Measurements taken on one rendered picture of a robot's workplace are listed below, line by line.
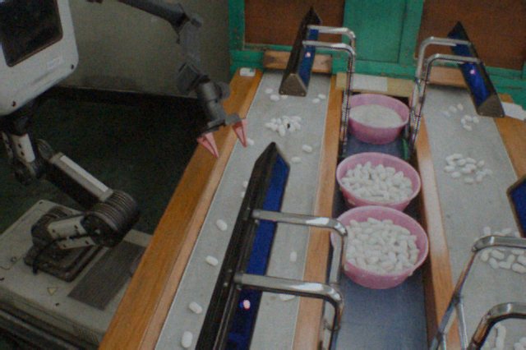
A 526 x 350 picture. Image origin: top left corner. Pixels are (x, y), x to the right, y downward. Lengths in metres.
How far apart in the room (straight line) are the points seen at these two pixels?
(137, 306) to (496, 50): 1.75
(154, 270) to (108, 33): 2.43
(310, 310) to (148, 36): 2.51
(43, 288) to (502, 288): 1.38
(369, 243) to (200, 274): 0.46
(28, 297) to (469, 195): 1.45
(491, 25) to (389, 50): 0.44
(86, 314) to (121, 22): 2.24
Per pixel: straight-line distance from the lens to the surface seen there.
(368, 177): 1.62
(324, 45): 1.56
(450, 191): 1.63
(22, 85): 1.30
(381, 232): 1.42
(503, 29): 2.23
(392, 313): 1.31
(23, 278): 1.78
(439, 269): 1.32
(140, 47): 3.41
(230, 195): 1.50
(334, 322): 0.78
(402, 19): 2.13
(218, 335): 0.70
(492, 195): 1.67
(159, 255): 1.30
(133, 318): 1.18
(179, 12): 1.77
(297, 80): 1.37
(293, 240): 1.36
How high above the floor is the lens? 1.68
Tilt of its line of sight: 37 degrees down
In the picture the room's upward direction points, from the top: straight up
